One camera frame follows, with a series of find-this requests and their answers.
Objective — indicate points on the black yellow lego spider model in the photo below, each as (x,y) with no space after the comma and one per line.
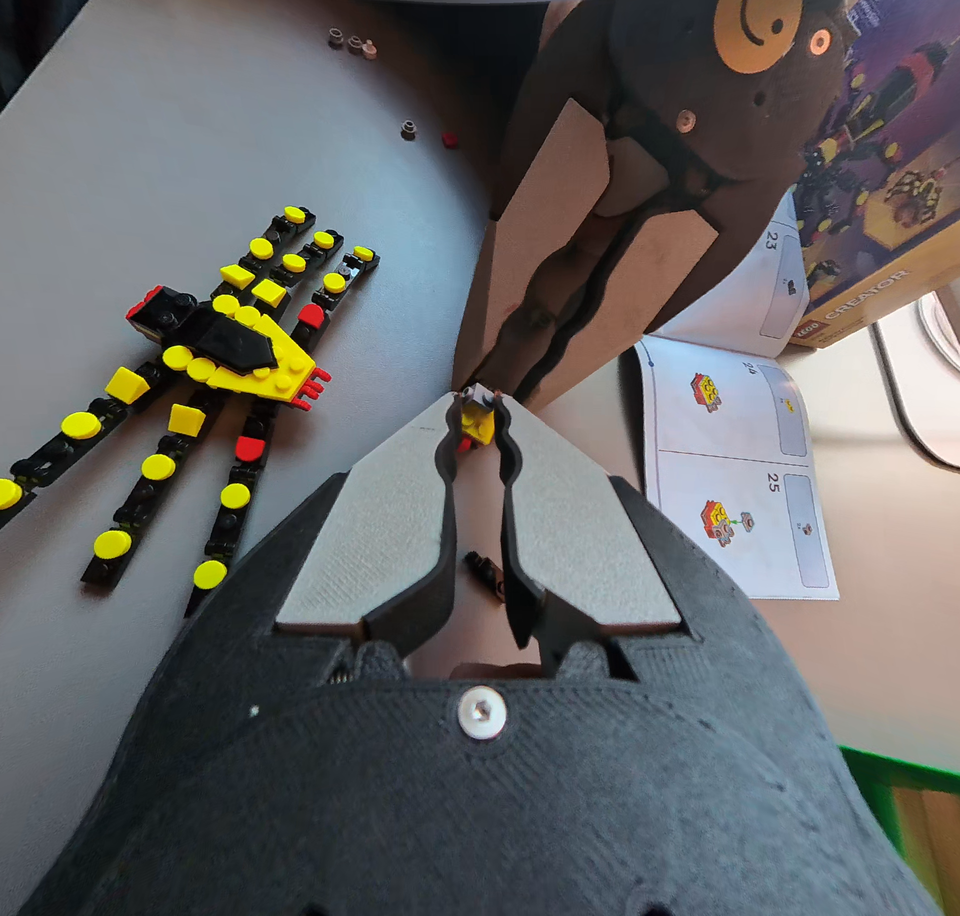
(240,349)

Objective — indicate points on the purple yellow lego set box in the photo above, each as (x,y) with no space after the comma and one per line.
(885,180)

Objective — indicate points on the open lego instruction booklet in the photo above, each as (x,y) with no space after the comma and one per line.
(720,466)

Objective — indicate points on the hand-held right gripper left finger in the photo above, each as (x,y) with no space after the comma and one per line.
(367,548)

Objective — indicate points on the small yellow red lego assembly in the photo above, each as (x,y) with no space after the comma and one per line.
(478,427)

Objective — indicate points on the grey desk mat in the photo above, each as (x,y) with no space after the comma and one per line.
(926,383)

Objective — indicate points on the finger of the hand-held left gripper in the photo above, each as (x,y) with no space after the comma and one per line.
(547,210)
(652,286)

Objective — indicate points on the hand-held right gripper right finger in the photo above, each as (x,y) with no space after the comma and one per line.
(592,548)

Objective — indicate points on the small black lego piece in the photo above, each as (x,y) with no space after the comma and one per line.
(485,574)

